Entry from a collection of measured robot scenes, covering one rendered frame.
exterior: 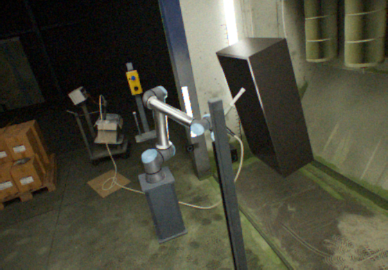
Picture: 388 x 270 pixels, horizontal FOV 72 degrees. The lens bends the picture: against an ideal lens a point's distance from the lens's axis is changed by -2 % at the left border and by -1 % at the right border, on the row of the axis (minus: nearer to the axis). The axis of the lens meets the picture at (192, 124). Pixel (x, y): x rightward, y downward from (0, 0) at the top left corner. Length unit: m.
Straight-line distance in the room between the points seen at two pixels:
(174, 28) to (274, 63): 1.25
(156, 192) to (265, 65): 1.45
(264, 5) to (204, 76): 1.07
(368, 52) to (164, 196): 2.31
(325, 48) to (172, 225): 2.50
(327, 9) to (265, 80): 1.41
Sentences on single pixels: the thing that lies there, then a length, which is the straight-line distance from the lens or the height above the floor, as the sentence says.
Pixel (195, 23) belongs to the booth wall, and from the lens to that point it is 3.09.
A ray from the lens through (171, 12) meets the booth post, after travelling 3.02.
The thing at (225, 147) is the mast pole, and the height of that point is 1.42.
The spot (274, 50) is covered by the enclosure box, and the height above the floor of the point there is 1.63.
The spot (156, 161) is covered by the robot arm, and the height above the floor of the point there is 0.83.
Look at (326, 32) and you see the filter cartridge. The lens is 3.38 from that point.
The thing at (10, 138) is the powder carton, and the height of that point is 0.85.
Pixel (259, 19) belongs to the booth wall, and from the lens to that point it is 3.43.
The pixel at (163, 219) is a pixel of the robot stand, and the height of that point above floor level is 0.26.
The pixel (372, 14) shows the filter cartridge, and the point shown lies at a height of 1.71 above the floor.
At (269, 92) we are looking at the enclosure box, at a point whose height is 1.31.
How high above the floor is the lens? 1.97
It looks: 21 degrees down
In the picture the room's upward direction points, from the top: 11 degrees counter-clockwise
